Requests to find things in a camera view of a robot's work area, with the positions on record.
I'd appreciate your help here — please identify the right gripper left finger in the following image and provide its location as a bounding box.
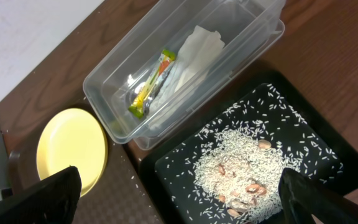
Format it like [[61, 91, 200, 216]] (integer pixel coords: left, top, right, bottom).
[[0, 166, 81, 224]]

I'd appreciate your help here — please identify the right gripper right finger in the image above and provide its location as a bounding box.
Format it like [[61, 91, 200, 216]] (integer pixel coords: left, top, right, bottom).
[[278, 168, 358, 224]]

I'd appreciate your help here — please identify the yellow round plate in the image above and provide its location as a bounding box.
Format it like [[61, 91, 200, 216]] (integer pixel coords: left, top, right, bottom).
[[36, 108, 108, 197]]

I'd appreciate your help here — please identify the green orange snack wrapper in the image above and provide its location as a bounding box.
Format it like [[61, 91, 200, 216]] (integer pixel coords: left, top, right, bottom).
[[128, 49, 176, 119]]

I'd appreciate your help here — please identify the white napkin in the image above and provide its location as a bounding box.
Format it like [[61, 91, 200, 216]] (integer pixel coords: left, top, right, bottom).
[[149, 26, 225, 129]]

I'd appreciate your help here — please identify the black waste tray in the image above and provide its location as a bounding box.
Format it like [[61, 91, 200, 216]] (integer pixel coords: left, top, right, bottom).
[[139, 72, 358, 223]]

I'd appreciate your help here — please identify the dark brown serving tray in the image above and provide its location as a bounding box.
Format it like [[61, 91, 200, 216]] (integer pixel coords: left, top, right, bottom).
[[2, 114, 161, 223]]

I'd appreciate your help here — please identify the spilled rice pile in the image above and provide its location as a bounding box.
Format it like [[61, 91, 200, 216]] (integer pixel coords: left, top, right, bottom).
[[155, 83, 344, 223]]

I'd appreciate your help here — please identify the clear plastic bin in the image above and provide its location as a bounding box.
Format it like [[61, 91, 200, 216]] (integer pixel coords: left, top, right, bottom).
[[83, 0, 285, 150]]

